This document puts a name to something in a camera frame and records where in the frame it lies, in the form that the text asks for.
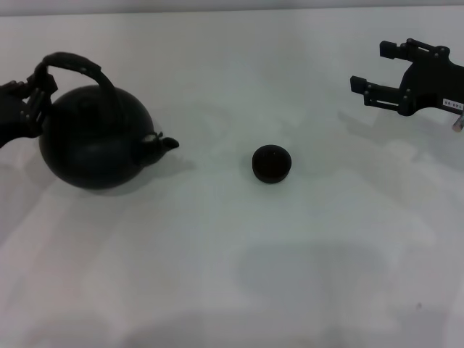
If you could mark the small black teacup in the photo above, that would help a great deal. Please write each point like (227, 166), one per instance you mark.
(272, 163)

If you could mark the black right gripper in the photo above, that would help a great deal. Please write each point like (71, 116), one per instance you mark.
(431, 90)

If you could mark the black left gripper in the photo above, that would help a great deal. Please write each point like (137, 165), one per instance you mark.
(12, 112)

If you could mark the black round teapot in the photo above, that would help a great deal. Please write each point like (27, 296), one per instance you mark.
(98, 145)

